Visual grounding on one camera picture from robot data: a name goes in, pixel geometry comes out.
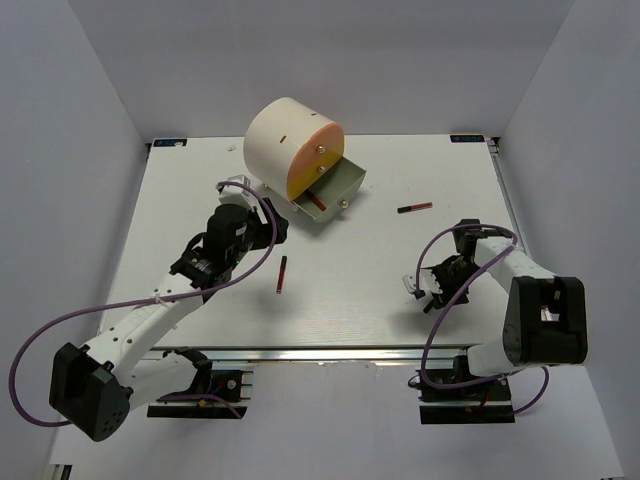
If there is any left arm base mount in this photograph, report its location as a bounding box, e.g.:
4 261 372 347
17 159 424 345
146 347 253 420

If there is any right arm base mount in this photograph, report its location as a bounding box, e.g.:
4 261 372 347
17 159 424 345
407 349 515 425

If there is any yellow drawer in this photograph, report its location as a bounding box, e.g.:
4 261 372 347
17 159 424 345
286 149 343 200

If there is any blue label left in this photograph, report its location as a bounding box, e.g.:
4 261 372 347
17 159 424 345
152 138 187 148

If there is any blue label right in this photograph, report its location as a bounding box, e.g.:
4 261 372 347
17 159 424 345
449 134 485 143

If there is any white cylindrical drawer organizer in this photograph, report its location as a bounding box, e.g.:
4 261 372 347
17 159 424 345
243 97 337 202

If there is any grey-green bottom drawer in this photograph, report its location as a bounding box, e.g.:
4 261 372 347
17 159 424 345
291 157 367 223

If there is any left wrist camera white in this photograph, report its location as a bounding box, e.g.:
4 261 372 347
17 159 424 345
216 175 253 210

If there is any blue label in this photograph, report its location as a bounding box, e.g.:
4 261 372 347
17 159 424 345
152 138 187 148
449 134 485 143

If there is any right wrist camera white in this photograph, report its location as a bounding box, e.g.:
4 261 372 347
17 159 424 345
403 268 438 300

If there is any aluminium table frame rail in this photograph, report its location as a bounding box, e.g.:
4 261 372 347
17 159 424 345
109 135 533 350

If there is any red lip gloss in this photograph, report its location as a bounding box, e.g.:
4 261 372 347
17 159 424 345
276 255 288 294
310 195 326 211

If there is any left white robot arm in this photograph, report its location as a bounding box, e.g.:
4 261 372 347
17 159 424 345
49 197 288 442

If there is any brown lip gloss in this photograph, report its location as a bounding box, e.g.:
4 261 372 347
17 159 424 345
396 202 433 214

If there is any orange top drawer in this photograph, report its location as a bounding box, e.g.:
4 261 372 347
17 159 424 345
291 122 345 173

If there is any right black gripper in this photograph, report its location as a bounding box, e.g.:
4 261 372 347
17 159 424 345
426 258 486 310

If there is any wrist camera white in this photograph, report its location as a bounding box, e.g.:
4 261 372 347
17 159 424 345
216 175 253 210
403 268 438 300

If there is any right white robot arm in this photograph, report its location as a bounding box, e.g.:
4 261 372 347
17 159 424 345
412 219 588 399

